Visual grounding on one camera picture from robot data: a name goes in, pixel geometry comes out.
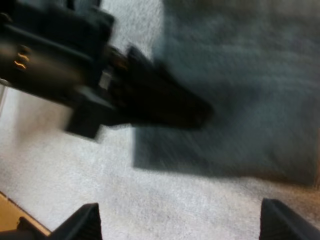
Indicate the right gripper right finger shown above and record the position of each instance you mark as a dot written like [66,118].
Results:
[282,225]

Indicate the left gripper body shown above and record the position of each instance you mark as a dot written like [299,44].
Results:
[55,50]

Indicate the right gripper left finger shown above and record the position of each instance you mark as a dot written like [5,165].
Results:
[82,225]

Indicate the grey-green towel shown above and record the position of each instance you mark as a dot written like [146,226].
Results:
[250,87]

